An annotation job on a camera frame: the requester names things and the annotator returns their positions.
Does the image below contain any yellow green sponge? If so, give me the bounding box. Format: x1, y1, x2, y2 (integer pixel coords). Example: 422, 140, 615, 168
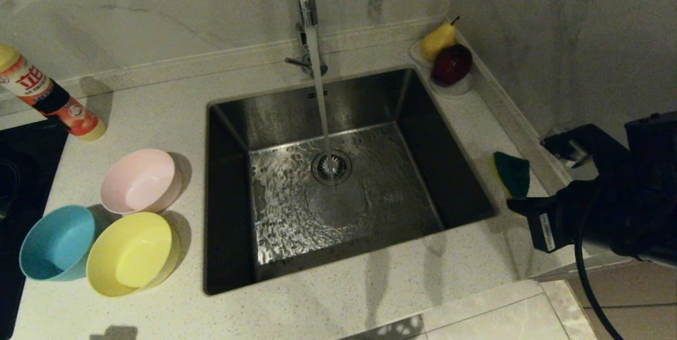
493, 151, 530, 200

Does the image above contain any pink plastic bowl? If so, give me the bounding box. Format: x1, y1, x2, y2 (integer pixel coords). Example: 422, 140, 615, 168
100, 149, 183, 215

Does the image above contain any blue plastic bowl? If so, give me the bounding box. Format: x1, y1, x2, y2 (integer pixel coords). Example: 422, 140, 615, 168
19, 205, 97, 282

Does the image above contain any yellow dish soap bottle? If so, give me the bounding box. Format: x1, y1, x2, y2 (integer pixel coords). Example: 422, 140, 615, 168
0, 44, 106, 142

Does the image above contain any stainless steel sink basin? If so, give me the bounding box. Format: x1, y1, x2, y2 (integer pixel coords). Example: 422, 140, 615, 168
203, 67, 499, 296

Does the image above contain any dark red apple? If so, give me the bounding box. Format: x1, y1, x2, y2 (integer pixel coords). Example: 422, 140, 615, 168
431, 43, 473, 87

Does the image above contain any yellow pear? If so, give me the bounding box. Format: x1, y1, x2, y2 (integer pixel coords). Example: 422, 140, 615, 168
420, 16, 460, 62

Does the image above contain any round metal drain strainer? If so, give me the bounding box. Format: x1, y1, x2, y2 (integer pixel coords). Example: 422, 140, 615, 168
311, 150, 353, 186

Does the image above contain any yellow plastic bowl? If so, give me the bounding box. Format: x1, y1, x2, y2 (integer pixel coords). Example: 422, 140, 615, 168
86, 212, 180, 298

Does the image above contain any black induction cooktop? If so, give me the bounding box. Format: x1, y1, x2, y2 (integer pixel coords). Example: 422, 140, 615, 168
0, 118, 68, 340

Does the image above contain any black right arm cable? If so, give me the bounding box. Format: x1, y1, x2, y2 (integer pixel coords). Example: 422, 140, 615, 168
574, 192, 627, 340

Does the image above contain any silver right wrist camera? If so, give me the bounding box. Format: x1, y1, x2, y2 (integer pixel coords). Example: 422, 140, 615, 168
541, 124, 601, 169

